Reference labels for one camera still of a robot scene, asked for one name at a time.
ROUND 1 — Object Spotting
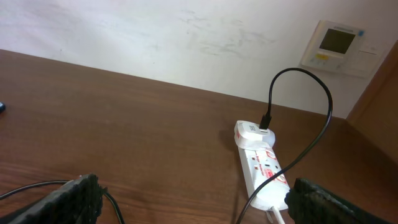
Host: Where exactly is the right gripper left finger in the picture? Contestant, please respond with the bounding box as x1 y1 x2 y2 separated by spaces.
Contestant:
1 174 105 224

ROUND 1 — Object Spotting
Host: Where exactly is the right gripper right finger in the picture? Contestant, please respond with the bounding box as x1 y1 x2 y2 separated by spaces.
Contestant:
284 178 389 224

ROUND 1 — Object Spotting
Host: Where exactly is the black USB charging cable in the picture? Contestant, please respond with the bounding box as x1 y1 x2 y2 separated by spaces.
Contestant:
0 67 333 224

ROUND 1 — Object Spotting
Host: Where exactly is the white USB charger plug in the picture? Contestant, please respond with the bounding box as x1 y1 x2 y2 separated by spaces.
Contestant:
234 120 275 151

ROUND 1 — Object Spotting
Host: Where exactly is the white power strip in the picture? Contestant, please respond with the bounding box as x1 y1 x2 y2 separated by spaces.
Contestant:
238 147 290 211

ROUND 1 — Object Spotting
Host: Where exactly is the white power strip cord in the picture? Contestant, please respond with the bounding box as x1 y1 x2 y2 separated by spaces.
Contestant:
271 205 286 224

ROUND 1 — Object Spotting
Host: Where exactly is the white wall thermostat panel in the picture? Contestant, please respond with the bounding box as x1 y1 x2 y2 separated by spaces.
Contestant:
300 20 384 78

